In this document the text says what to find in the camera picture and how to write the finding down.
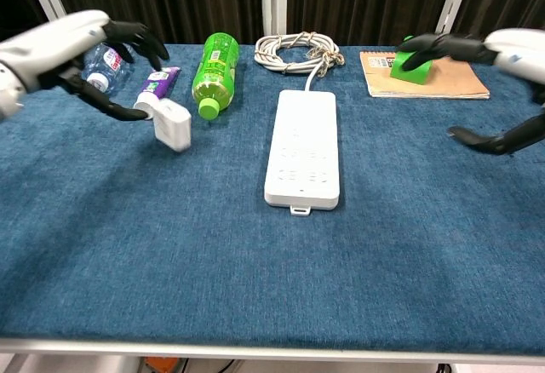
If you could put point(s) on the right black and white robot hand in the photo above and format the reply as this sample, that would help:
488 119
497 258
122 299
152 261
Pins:
515 49

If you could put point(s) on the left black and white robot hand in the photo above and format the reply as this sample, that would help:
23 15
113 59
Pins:
59 36

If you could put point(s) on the white charger plug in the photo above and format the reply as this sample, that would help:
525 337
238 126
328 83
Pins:
172 128

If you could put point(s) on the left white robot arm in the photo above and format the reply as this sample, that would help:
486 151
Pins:
8 96

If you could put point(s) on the white power strip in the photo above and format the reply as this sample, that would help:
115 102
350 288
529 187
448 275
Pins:
304 147

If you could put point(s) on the clear plastic water bottle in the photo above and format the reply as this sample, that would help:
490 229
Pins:
113 70

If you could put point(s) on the brown spiral notebook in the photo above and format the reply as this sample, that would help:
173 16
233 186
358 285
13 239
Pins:
455 81

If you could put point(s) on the green toy building block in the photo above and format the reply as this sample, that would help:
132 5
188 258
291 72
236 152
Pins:
411 74

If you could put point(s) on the purple toothpaste tube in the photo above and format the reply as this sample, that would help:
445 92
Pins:
159 81

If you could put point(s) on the green plastic drink bottle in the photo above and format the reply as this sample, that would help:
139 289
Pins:
215 70

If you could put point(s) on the blue table mat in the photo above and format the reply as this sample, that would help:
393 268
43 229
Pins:
213 254

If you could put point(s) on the orange object under table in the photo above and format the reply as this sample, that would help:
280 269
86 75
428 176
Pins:
159 365

